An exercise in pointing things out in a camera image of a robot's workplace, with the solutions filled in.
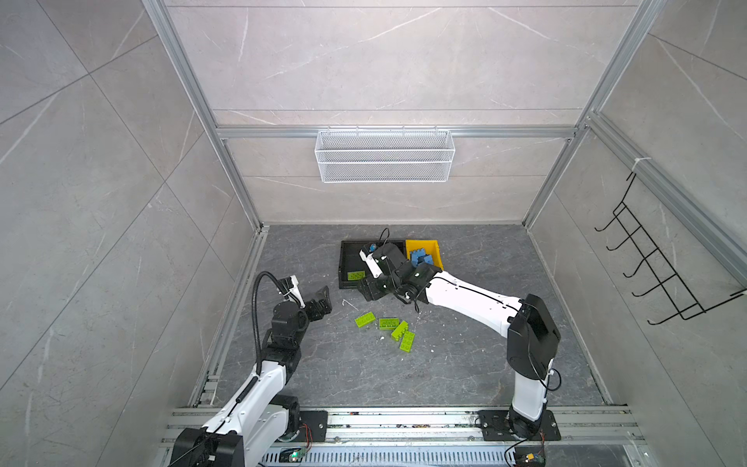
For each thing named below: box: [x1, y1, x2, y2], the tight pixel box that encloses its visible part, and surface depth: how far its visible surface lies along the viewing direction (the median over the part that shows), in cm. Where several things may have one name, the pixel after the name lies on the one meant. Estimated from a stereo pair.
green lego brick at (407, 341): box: [398, 330, 416, 354], surface depth 90 cm
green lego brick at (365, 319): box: [354, 311, 376, 328], surface depth 94 cm
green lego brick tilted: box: [391, 320, 409, 342], surface depth 90 cm
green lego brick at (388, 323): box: [378, 318, 400, 330], surface depth 93 cm
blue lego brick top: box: [409, 248, 433, 266], surface depth 106 cm
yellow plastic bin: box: [404, 239, 445, 272], surface depth 106 cm
